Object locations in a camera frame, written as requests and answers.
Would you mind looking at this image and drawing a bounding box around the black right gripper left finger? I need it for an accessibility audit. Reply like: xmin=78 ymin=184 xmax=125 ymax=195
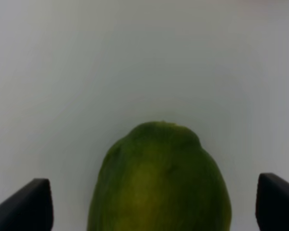
xmin=0 ymin=179 xmax=54 ymax=231

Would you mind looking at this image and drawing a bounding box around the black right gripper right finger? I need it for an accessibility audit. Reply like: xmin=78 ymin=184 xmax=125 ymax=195
xmin=255 ymin=173 xmax=289 ymax=231

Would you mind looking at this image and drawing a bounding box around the green papaya fruit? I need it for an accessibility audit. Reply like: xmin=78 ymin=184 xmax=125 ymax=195
xmin=86 ymin=121 xmax=232 ymax=231

